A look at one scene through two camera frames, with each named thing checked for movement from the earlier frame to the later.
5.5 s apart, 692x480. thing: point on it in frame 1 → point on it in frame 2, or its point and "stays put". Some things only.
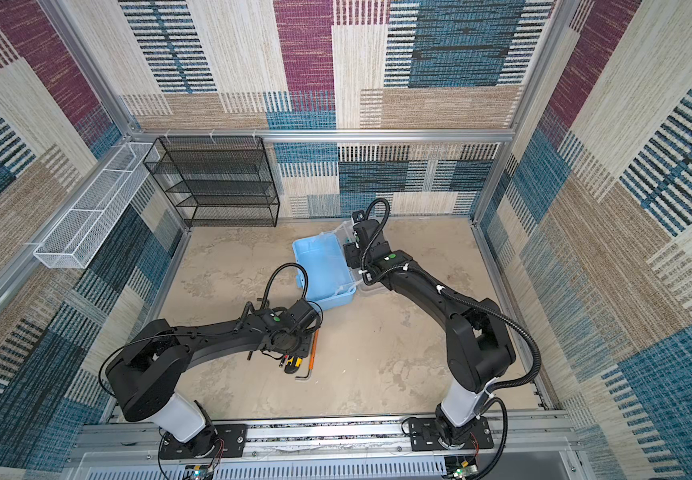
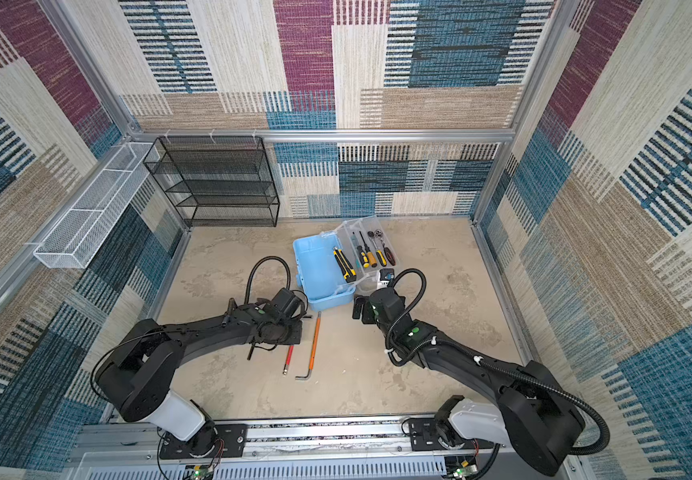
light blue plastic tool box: x=321 y=268 stays put
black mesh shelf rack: x=216 y=181 stays put
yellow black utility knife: x=298 y=362 → x=345 y=267
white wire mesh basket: x=78 y=236 stays put
